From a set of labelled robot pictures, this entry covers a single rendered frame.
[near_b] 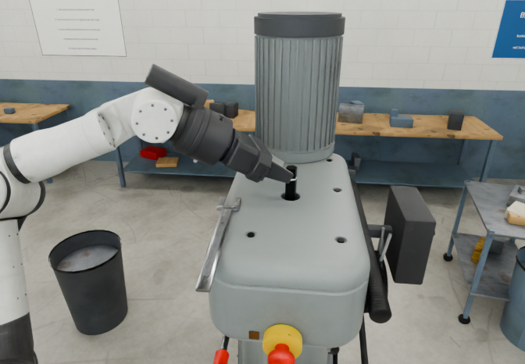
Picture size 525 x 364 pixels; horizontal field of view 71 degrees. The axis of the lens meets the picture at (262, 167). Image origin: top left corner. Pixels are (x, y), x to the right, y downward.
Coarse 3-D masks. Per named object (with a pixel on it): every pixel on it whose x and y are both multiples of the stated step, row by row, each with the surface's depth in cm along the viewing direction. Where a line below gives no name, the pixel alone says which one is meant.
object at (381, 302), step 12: (360, 204) 86; (360, 216) 81; (372, 252) 69; (372, 264) 66; (372, 276) 63; (372, 288) 61; (384, 288) 62; (372, 300) 59; (384, 300) 59; (372, 312) 57; (384, 312) 57
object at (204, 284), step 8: (224, 200) 69; (240, 200) 69; (216, 208) 66; (224, 208) 66; (232, 208) 66; (224, 216) 64; (216, 224) 62; (224, 224) 61; (216, 232) 59; (224, 232) 59; (216, 240) 58; (216, 248) 56; (208, 256) 54; (216, 256) 54; (208, 264) 52; (216, 264) 53; (208, 272) 51; (200, 280) 49; (208, 280) 49; (200, 288) 48; (208, 288) 48
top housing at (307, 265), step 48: (240, 192) 73; (336, 192) 73; (240, 240) 59; (288, 240) 59; (336, 240) 59; (240, 288) 54; (288, 288) 54; (336, 288) 52; (240, 336) 58; (336, 336) 56
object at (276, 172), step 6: (276, 162) 65; (270, 168) 64; (276, 168) 65; (282, 168) 65; (270, 174) 65; (276, 174) 65; (282, 174) 66; (288, 174) 66; (282, 180) 66; (288, 180) 67
